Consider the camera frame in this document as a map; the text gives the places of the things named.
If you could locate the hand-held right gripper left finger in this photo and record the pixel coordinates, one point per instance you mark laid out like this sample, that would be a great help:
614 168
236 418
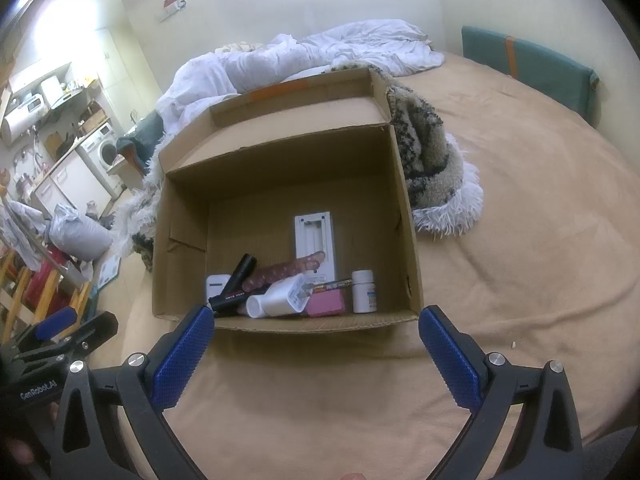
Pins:
182 355

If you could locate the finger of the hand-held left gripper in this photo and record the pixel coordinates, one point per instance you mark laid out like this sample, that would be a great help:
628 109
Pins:
95 330
55 322

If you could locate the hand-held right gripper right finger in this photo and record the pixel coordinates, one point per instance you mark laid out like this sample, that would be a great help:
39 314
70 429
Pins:
452 360

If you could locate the white earbuds case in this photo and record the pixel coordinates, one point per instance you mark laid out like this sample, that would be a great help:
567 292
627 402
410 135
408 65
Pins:
217 285

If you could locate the white bottle red label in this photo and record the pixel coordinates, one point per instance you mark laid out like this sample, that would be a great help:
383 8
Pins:
255 306

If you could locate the black tube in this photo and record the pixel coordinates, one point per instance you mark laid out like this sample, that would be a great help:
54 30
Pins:
240 275

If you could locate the white pill bottle blue label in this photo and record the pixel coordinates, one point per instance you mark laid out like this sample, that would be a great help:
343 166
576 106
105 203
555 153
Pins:
363 292

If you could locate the white charger plug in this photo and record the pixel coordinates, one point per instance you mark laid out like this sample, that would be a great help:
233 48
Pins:
285 297

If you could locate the brownish pink hair clip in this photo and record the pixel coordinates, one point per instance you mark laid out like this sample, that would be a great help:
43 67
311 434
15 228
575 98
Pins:
290 272

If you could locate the pink rectangular block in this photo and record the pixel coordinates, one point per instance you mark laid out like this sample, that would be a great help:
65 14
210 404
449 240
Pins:
325 305

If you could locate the white plastic device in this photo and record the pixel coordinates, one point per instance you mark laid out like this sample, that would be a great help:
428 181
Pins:
312 235

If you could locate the cardboard box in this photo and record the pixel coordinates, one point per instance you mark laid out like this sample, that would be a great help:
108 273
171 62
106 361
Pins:
280 125

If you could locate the person's left hand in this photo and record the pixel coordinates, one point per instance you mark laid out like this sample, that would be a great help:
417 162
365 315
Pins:
15 452

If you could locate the yellow wooden rack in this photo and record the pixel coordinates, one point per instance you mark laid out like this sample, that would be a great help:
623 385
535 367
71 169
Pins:
30 290

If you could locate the red bag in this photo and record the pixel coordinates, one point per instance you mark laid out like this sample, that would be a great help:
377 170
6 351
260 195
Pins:
42 280

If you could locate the white plastic bag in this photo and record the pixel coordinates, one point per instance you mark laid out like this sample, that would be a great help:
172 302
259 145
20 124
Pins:
80 240

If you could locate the white hanging cloth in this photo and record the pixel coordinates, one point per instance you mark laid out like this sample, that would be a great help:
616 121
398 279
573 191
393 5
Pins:
25 230

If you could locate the white kitchen cabinet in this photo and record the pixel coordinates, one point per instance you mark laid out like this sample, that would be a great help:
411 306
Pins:
70 180

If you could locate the wooden bedside cabinet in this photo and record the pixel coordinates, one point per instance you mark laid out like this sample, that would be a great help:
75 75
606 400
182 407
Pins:
125 172

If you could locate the white washing machine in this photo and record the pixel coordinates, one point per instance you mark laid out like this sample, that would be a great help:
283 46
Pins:
102 150

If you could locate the person's grey clothing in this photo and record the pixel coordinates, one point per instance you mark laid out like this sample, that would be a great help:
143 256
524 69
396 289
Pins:
615 457

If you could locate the teal cushion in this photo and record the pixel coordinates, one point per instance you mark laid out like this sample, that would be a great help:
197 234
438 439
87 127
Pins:
540 70
140 135

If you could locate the fur-trimmed patterned coat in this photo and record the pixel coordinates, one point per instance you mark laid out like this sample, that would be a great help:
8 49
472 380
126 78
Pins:
430 160

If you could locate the white water heater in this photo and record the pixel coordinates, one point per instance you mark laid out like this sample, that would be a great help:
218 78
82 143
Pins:
20 120

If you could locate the white kitchen appliance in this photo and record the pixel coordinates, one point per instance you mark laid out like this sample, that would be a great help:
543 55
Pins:
51 91

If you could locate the white duvet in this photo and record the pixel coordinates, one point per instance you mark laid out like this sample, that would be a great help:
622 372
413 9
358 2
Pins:
225 75

